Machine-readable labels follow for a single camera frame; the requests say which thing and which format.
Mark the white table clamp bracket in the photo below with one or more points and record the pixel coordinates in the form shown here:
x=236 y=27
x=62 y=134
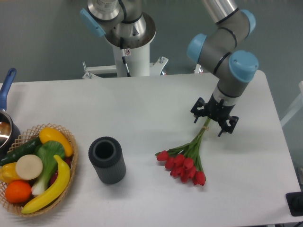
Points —
x=156 y=69

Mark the white frame at right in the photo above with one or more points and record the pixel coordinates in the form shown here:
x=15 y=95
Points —
x=294 y=107

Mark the black device at edge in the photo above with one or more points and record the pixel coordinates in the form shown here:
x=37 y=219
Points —
x=295 y=203

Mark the orange fruit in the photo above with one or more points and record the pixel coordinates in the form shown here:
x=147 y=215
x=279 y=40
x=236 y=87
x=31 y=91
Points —
x=18 y=192

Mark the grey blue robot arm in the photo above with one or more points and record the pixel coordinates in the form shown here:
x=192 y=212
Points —
x=216 y=53

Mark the yellow banana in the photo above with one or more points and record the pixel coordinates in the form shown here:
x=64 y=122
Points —
x=53 y=192

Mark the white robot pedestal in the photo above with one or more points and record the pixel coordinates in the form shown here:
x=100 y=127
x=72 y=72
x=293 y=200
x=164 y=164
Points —
x=131 y=46

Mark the red fruit in basket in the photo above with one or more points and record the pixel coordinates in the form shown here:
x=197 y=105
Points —
x=67 y=160

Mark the woven wicker basket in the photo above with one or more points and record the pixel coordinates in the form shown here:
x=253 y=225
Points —
x=26 y=136

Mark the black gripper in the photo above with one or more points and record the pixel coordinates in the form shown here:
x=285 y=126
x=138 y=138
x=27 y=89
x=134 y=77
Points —
x=217 y=111

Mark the yellow squash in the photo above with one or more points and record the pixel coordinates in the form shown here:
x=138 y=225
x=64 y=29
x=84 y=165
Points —
x=52 y=134

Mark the green cucumber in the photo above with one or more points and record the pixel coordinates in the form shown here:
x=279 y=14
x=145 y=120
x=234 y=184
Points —
x=27 y=148

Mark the dark grey ribbed vase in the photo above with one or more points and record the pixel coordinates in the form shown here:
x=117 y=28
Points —
x=105 y=154

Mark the yellow bell pepper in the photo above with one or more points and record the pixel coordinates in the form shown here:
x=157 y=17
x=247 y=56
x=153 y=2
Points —
x=8 y=173

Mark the red tulip bouquet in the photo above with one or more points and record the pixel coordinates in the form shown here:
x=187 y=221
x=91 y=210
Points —
x=185 y=161

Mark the beige round slice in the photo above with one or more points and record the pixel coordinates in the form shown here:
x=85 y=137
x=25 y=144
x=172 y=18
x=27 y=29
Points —
x=29 y=167

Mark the blue handled saucepan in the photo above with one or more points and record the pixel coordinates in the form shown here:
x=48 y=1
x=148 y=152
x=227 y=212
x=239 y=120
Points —
x=9 y=132

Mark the green bok choy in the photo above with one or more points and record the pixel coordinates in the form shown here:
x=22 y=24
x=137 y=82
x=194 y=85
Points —
x=46 y=153

